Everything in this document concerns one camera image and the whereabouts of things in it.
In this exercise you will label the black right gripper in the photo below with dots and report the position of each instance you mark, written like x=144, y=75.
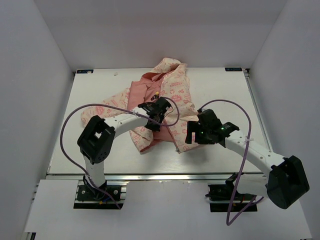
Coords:
x=192, y=127

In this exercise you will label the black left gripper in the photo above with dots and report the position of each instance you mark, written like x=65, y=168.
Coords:
x=156, y=127

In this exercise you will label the pink and cream printed jacket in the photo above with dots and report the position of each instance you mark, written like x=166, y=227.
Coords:
x=167, y=79

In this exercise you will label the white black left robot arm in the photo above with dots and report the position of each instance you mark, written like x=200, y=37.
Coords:
x=96, y=140

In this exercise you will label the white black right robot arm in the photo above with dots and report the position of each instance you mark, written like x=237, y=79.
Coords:
x=283, y=179

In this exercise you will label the blue label sticker right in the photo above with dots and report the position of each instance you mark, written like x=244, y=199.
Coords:
x=233, y=69

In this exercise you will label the blue label sticker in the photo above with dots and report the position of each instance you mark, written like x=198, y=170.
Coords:
x=233, y=69
x=84, y=71

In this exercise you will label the blue label sticker left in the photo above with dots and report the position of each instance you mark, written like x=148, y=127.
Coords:
x=84, y=71

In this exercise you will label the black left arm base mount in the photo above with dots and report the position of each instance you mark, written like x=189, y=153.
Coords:
x=85, y=198

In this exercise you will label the aluminium table edge rail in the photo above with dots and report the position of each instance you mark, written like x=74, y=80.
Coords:
x=148, y=177

